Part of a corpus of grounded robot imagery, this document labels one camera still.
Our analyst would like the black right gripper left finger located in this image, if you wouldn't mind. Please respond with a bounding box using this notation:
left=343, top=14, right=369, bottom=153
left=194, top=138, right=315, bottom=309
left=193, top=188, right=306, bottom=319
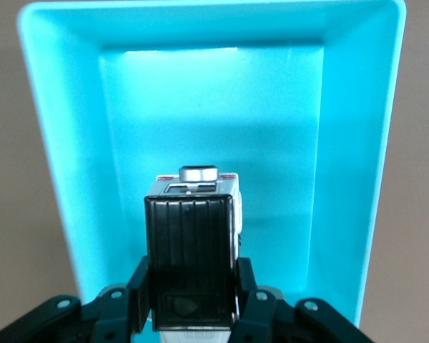
left=0, top=255, right=154, bottom=343

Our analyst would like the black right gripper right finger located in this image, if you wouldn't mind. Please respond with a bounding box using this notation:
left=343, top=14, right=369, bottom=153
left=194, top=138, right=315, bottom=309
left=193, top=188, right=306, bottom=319
left=231, top=257, right=375, bottom=343

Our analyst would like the turquoise plastic bin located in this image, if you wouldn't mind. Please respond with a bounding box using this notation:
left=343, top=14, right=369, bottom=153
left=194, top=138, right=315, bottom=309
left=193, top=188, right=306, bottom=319
left=16, top=0, right=408, bottom=330

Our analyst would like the white jeep toy black roof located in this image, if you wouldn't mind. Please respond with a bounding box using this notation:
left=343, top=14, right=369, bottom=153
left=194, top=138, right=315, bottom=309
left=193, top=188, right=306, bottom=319
left=144, top=164, right=245, bottom=343

